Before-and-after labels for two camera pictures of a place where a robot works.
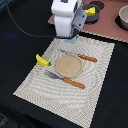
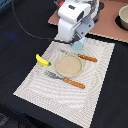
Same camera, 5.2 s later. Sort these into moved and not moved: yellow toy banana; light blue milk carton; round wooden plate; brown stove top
Moved: light blue milk carton
Not moved: yellow toy banana; brown stove top; round wooden plate
